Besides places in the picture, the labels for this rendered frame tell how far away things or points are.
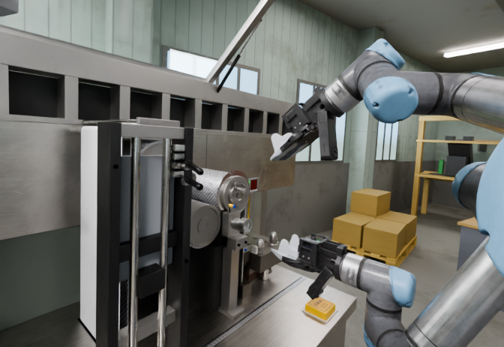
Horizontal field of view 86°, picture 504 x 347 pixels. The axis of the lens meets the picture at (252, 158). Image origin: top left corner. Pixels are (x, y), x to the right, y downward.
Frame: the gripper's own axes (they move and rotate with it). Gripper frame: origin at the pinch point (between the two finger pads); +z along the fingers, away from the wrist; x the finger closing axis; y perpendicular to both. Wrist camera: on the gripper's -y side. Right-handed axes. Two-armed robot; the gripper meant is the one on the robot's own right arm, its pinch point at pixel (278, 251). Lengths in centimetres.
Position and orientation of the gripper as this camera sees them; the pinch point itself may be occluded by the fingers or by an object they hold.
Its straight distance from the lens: 86.6
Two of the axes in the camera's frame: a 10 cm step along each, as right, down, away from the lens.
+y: 0.5, -10.0, -0.7
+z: -7.6, -0.8, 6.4
